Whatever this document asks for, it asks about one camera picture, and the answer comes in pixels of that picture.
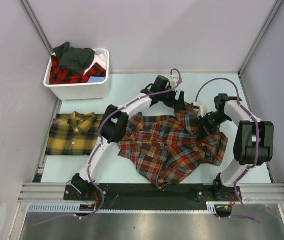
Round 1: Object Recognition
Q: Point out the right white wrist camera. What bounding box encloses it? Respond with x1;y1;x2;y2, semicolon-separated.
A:
193;102;208;117

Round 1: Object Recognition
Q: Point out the white shirt in bin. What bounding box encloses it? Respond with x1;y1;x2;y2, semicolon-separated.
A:
86;48;109;72

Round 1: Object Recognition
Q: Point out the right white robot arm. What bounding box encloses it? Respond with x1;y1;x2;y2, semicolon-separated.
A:
196;94;274;201

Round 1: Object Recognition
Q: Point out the red brown plaid shirt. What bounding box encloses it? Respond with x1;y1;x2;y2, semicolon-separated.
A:
118;104;228;189

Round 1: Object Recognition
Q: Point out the folded yellow plaid shirt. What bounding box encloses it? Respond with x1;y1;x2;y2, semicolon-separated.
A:
45;111;103;156

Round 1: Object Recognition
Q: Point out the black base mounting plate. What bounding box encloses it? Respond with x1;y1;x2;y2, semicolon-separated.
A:
63;183;241;212

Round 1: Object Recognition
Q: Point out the white plastic laundry bin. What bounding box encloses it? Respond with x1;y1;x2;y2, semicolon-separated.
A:
43;51;110;101

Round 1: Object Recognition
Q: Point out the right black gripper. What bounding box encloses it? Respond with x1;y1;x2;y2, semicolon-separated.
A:
197;112;231;141

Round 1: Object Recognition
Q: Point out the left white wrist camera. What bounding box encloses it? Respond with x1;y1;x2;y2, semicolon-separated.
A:
169;75;182;91

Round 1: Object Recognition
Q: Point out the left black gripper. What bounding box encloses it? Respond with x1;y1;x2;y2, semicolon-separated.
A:
158;86;185;111

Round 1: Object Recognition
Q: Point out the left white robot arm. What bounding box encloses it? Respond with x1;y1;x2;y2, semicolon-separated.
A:
69;68;182;200

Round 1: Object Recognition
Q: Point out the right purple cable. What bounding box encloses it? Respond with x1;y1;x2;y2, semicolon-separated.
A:
194;77;261;225

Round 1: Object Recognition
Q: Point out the purple cable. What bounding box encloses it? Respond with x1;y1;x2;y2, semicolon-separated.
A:
30;68;182;227
194;77;261;225

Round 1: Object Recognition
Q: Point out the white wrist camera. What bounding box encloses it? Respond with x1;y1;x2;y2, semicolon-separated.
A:
169;75;182;91
193;102;208;117

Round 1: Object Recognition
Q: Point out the red black checked shirt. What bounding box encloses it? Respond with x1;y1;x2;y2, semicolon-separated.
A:
49;56;106;85

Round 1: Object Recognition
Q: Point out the aluminium frame rail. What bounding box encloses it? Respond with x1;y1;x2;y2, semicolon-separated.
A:
18;183;284;204

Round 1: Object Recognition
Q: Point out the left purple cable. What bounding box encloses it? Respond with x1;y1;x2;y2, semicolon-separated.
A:
30;68;182;227

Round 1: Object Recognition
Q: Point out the white slotted cable duct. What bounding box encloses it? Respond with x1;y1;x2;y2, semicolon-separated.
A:
28;203;216;214

